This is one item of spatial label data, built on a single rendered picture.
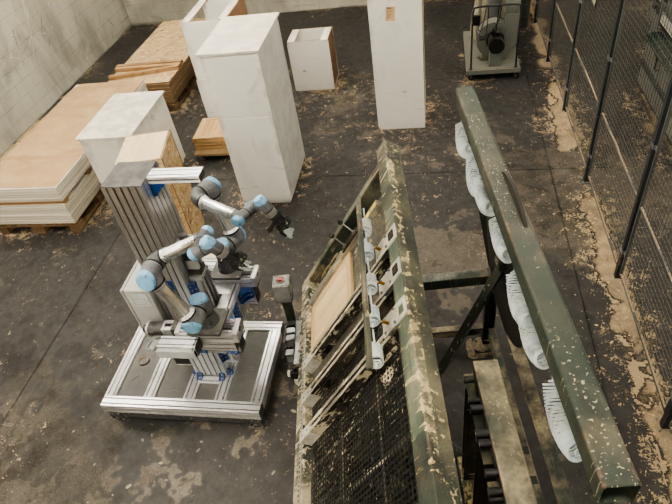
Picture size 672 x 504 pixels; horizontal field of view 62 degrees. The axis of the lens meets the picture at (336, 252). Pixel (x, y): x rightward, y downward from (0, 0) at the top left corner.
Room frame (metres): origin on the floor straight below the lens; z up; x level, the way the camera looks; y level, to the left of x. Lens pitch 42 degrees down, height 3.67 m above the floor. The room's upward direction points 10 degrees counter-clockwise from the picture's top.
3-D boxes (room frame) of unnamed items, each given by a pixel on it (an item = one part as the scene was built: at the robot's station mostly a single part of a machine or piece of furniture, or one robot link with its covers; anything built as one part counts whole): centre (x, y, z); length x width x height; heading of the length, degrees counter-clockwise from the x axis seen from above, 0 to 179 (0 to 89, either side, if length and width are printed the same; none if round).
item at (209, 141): (6.37, 1.22, 0.15); 0.61 x 0.52 x 0.31; 165
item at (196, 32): (7.27, 0.96, 1.08); 0.80 x 0.59 x 0.72; 165
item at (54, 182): (6.41, 2.96, 0.32); 2.45 x 1.06 x 0.65; 165
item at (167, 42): (8.98, 2.08, 0.23); 2.45 x 1.03 x 0.45; 165
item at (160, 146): (4.48, 1.52, 0.63); 0.50 x 0.42 x 1.25; 177
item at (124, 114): (5.87, 2.07, 0.48); 1.00 x 0.64 x 0.95; 165
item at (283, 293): (2.83, 0.42, 0.84); 0.12 x 0.12 x 0.18; 84
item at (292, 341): (2.38, 0.40, 0.69); 0.50 x 0.14 x 0.24; 174
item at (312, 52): (7.76, -0.18, 0.36); 0.58 x 0.45 x 0.72; 75
